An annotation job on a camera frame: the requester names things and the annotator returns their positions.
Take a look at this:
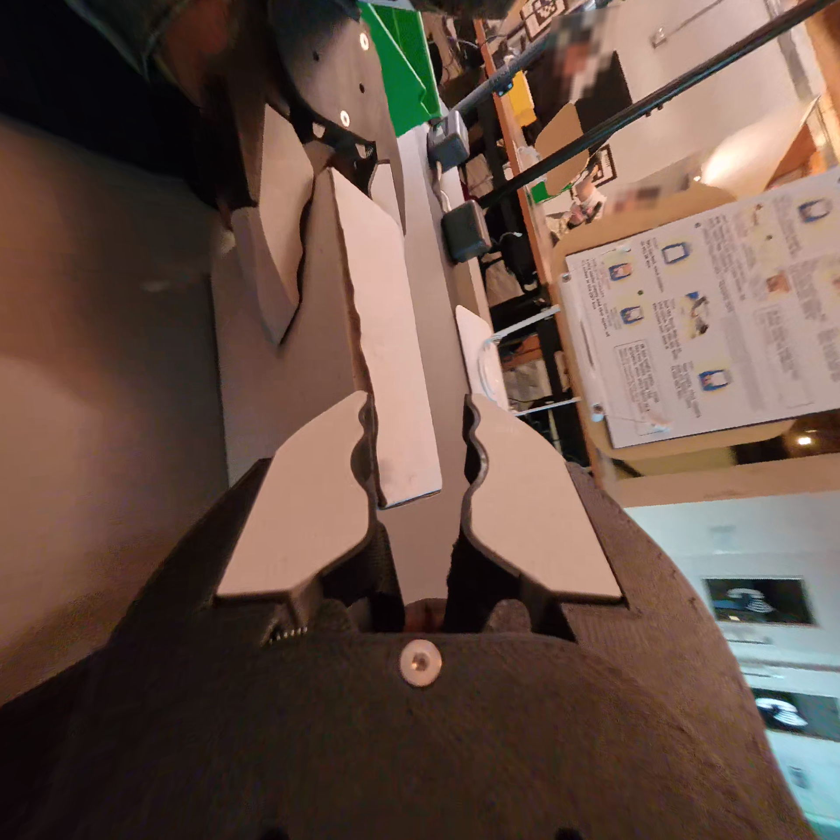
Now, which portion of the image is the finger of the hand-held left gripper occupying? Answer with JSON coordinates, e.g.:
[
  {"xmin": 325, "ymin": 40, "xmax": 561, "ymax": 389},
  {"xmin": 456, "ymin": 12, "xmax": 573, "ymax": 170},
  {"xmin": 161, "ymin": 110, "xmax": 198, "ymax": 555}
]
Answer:
[
  {"xmin": 233, "ymin": 108, "xmax": 316, "ymax": 347},
  {"xmin": 333, "ymin": 168, "xmax": 444, "ymax": 511}
]

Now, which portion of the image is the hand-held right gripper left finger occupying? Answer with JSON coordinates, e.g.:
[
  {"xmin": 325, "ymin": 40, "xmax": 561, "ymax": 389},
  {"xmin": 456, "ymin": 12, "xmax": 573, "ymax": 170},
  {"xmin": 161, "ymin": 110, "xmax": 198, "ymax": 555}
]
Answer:
[{"xmin": 215, "ymin": 390, "xmax": 382, "ymax": 634}]

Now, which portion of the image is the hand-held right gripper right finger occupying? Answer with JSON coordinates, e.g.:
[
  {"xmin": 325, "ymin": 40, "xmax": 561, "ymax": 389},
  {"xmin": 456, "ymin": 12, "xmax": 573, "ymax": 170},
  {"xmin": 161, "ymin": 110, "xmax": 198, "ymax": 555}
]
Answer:
[{"xmin": 459, "ymin": 394, "xmax": 624, "ymax": 605}]

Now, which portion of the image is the green board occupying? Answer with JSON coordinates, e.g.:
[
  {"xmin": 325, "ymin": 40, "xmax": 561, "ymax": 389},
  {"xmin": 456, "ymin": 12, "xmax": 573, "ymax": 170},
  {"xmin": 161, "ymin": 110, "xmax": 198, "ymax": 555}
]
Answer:
[{"xmin": 360, "ymin": 0, "xmax": 445, "ymax": 137}]

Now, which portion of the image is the open cardboard box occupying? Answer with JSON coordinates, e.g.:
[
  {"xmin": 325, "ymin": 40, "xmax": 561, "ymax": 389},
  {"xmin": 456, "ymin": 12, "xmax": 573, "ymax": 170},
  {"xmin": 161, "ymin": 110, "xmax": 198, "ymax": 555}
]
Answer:
[{"xmin": 210, "ymin": 125, "xmax": 513, "ymax": 605}]

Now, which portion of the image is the white rounded card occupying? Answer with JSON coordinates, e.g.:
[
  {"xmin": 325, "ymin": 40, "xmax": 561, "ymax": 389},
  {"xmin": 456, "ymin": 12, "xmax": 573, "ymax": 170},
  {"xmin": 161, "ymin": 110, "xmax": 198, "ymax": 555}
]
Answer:
[{"xmin": 455, "ymin": 305, "xmax": 510, "ymax": 411}]

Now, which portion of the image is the light grey power adapter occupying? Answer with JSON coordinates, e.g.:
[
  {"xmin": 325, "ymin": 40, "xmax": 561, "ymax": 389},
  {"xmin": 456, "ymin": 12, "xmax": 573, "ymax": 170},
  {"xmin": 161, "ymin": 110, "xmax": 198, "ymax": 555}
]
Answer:
[{"xmin": 427, "ymin": 110, "xmax": 471, "ymax": 169}]

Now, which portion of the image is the dark grey power adapter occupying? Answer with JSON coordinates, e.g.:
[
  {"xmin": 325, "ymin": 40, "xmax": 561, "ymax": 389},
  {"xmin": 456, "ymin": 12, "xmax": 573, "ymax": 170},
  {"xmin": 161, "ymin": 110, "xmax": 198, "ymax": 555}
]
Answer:
[{"xmin": 441, "ymin": 200, "xmax": 494, "ymax": 264}]

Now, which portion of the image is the black tripod pole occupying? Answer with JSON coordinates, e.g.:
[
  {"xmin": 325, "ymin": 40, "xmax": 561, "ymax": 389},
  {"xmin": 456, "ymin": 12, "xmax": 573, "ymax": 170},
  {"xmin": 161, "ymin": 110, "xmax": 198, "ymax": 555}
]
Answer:
[
  {"xmin": 451, "ymin": 0, "xmax": 614, "ymax": 118},
  {"xmin": 481, "ymin": 0, "xmax": 840, "ymax": 207}
]

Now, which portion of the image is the yellow box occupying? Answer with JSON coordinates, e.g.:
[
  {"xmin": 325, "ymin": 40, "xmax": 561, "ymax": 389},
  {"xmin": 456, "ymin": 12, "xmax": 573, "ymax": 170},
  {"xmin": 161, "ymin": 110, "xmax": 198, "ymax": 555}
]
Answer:
[{"xmin": 504, "ymin": 70, "xmax": 536, "ymax": 126}]

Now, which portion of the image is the wooden beam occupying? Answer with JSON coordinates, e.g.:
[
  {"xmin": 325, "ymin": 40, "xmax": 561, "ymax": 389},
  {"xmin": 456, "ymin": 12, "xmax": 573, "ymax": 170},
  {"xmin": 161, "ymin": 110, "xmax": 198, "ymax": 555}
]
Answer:
[{"xmin": 472, "ymin": 18, "xmax": 560, "ymax": 299}]

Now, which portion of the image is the black and white marker print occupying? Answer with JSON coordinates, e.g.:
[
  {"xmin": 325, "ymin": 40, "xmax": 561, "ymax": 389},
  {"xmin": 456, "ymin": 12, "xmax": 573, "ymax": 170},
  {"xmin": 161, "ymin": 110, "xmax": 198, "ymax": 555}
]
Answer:
[
  {"xmin": 581, "ymin": 144, "xmax": 618, "ymax": 189},
  {"xmin": 520, "ymin": 0, "xmax": 569, "ymax": 42}
]

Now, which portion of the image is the small cardboard piece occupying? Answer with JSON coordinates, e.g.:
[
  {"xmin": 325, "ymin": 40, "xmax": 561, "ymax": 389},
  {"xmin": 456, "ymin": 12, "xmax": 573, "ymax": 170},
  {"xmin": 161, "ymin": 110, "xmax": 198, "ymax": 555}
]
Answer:
[{"xmin": 534, "ymin": 101, "xmax": 595, "ymax": 198}]

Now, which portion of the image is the white instruction sheet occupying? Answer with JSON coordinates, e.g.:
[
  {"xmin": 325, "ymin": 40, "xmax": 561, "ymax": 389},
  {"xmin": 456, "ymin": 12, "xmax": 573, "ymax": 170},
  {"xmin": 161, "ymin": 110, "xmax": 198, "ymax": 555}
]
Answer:
[{"xmin": 564, "ymin": 167, "xmax": 840, "ymax": 451}]

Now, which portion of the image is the brown cardboard board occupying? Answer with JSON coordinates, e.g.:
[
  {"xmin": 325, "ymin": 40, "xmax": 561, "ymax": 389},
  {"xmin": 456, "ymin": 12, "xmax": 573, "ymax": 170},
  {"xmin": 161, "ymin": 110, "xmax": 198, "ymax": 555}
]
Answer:
[{"xmin": 550, "ymin": 182, "xmax": 840, "ymax": 462}]

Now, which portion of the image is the dark wall picture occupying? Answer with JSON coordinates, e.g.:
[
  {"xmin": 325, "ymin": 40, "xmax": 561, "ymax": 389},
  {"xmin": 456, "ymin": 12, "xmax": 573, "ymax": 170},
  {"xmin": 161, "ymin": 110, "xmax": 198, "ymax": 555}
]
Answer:
[
  {"xmin": 753, "ymin": 688, "xmax": 832, "ymax": 740},
  {"xmin": 701, "ymin": 576, "xmax": 823, "ymax": 629}
]

